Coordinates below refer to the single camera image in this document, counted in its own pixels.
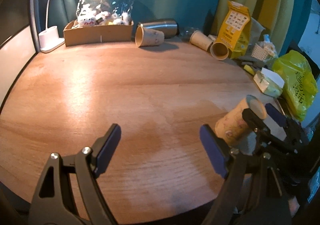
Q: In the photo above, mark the white desk lamp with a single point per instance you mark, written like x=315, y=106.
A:
x=50, y=35

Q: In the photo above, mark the yellow sponge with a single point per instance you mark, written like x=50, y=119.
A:
x=249, y=68

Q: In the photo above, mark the stainless steel thermos bottle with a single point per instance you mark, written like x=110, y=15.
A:
x=160, y=26

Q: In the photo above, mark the white woven basket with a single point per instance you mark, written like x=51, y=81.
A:
x=261, y=51

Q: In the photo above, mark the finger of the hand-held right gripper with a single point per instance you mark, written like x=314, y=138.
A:
x=275, y=115
x=252, y=118

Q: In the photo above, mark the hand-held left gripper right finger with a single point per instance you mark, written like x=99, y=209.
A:
x=212, y=148

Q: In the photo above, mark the cardboard box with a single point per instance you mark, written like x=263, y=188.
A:
x=100, y=33

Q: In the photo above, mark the green tissue pack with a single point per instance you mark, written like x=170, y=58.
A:
x=268, y=83

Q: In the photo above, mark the yellow paper packaging bag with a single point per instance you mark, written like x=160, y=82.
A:
x=235, y=30

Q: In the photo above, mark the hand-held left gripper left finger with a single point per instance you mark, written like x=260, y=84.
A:
x=107, y=148

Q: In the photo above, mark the plain paper cup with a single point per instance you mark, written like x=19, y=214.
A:
x=200, y=39
x=219, y=51

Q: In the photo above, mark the yellow plastic bag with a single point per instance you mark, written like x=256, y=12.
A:
x=297, y=82

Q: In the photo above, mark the clear plastic wrapper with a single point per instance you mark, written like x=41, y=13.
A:
x=187, y=33

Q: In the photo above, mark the grey gloves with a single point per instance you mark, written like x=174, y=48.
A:
x=250, y=61

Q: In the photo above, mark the clear bag of plush toys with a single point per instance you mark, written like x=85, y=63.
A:
x=100, y=12

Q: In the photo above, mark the paper cup with face print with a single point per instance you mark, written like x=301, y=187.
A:
x=150, y=37

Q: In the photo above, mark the paper cup with pink print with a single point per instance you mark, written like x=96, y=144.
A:
x=233, y=125

